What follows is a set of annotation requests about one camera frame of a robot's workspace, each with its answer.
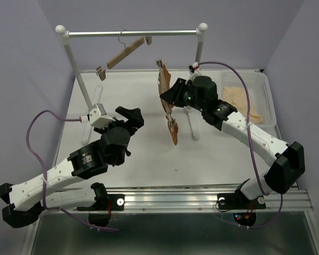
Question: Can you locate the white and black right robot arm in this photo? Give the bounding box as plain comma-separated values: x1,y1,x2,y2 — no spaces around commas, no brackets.
160,76,305,210

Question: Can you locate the white plastic basket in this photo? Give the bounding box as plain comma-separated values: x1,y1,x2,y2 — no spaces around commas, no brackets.
219,70,276,128

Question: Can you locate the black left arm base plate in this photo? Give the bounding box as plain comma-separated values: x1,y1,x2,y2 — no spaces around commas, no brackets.
77,193,125,212

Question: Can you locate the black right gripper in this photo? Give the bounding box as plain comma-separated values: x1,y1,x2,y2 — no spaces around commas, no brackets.
159,77,206,112

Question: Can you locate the white metal clothes rack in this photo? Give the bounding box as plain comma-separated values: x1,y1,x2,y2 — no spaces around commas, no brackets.
55,22,209,145

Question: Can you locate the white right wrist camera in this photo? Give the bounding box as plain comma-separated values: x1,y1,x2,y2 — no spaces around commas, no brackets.
188,62,202,79

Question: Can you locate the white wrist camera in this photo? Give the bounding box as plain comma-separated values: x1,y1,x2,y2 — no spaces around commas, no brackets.
89,103,115,129
188,62,202,79

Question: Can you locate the aluminium mounting rail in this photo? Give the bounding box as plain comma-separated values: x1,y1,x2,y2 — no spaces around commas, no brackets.
34,185,315,215

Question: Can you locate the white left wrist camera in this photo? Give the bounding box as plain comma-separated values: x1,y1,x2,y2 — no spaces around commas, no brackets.
89,103,115,129

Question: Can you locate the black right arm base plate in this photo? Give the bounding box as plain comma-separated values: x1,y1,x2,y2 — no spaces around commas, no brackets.
217,193,266,210

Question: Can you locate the wooden clip hanger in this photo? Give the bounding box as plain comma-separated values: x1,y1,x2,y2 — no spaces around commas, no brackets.
156,59,176,132
96,30,152,81

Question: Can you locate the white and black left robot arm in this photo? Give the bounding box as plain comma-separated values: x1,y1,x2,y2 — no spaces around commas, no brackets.
0,104,144,228

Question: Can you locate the beige underwear in basket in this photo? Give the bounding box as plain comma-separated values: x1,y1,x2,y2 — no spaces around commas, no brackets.
222,87,264,124

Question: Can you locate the brown boxer underwear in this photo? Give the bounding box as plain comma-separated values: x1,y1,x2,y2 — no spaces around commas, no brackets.
158,66,178,146

